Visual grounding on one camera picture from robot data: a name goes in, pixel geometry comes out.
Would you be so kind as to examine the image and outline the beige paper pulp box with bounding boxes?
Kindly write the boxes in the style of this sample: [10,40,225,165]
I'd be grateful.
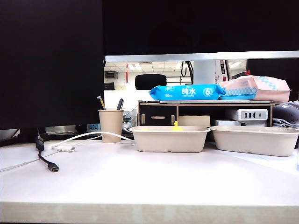
[128,126,212,154]
[209,126,299,157]

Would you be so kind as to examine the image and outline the beige box under shelf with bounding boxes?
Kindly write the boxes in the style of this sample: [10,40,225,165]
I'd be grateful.
[178,114,211,127]

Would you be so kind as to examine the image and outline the flat white box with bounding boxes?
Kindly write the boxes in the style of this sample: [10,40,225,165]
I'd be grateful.
[213,119,267,128]

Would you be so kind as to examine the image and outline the wooden desk shelf organiser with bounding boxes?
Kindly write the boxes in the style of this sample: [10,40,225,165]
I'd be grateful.
[137,99,280,128]

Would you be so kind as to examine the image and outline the black office chair headrest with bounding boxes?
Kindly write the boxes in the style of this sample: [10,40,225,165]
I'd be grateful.
[135,74,168,91]

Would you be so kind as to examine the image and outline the brown paper cup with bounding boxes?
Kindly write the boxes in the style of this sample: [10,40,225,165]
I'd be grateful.
[98,109,125,144]

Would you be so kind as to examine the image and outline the blue wet wipes pack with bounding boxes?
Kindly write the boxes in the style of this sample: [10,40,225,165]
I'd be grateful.
[149,84,227,102]

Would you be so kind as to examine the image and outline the silver pen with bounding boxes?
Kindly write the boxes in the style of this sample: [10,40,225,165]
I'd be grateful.
[97,96,107,110]

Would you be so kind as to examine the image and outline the blue white power socket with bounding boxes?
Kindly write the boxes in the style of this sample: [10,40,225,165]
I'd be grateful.
[86,123,102,132]

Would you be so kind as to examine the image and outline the white red background sign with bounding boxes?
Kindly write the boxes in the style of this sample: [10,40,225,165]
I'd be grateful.
[214,59,232,83]

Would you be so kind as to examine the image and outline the black monitor with silver edge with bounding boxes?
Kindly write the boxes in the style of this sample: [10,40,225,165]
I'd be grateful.
[102,0,299,63]

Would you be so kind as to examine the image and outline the white USB power strip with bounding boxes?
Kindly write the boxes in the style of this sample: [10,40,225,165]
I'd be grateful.
[225,108,269,122]

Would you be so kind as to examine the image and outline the large black monitor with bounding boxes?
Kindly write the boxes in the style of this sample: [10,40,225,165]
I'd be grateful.
[0,0,105,131]

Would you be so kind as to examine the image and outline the pink tissue pack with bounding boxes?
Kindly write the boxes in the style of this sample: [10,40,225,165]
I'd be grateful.
[218,75,293,102]

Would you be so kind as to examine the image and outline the black monitor stand base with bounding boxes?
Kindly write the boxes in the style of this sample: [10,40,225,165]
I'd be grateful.
[0,127,51,148]

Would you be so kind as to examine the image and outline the dark background screen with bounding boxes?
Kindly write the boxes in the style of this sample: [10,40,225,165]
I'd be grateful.
[246,58,299,103]

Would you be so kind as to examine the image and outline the grey folded cloth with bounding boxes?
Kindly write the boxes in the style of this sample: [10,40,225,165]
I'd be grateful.
[271,100,299,130]

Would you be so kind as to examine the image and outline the black hanging hoses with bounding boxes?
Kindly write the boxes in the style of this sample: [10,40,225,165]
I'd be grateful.
[180,60,195,85]

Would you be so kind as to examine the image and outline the white cable with flat connector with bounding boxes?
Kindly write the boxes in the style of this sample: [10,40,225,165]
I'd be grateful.
[51,131,136,153]

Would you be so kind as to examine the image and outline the black USB-C cable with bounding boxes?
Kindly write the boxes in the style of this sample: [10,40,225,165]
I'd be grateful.
[35,127,60,174]

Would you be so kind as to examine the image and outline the thin white cable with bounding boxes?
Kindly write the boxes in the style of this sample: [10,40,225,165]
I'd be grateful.
[0,150,59,172]

